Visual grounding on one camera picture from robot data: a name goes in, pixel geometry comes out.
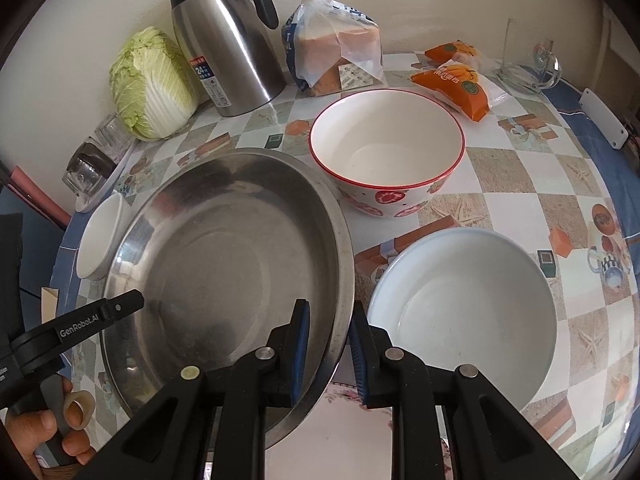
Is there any stainless steel thermos jug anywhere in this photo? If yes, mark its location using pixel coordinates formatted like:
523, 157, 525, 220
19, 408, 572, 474
161, 0, 288, 118

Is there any red-rimmed strawberry print bowl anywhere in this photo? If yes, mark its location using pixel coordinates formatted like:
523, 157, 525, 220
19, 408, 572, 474
308, 88, 467, 218

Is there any orange snack packet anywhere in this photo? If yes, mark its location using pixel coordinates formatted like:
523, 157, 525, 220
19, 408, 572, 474
424, 40, 493, 73
410, 60, 508, 122

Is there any person's left hand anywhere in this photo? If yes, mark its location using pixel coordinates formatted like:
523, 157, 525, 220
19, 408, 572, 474
2, 377, 97, 479

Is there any clear drinking glass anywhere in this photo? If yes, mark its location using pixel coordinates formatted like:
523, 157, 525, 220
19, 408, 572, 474
62, 157, 103, 196
92, 112, 136, 161

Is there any stainless steel basin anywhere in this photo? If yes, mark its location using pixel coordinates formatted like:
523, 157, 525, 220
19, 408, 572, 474
99, 147, 356, 451

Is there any tall clear glass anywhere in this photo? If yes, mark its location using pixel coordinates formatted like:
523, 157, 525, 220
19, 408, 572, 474
497, 17, 543, 96

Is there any white tray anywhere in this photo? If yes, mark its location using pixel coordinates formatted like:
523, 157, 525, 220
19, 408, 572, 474
75, 142, 141, 213

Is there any napa cabbage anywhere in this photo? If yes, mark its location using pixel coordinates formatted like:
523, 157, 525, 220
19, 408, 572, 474
109, 26, 201, 142

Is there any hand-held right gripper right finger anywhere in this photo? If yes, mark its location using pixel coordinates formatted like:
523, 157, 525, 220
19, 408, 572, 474
348, 300, 561, 480

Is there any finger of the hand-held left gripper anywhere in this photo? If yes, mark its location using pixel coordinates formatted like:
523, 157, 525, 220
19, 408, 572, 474
10, 289, 146, 367

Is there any dark brown cup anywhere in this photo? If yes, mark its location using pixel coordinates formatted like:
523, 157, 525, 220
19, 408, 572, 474
75, 141, 118, 176

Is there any pink board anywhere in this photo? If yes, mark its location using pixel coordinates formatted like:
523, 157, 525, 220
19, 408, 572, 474
10, 165, 73, 233

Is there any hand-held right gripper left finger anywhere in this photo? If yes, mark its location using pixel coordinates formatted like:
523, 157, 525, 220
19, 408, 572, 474
87, 299, 313, 480

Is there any small white bowl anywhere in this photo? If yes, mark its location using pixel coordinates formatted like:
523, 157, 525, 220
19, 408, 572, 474
75, 191, 133, 281

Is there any bagged sliced bread loaf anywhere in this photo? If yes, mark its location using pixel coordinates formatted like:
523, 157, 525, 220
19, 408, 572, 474
280, 0, 386, 97

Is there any blue panel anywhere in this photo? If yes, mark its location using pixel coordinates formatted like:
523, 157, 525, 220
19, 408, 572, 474
0, 185, 63, 233

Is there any large white bowl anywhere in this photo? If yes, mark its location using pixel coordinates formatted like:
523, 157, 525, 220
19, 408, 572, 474
366, 226, 559, 413

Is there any beige cardboard piece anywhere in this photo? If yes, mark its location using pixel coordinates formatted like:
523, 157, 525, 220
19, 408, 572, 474
40, 286, 61, 328

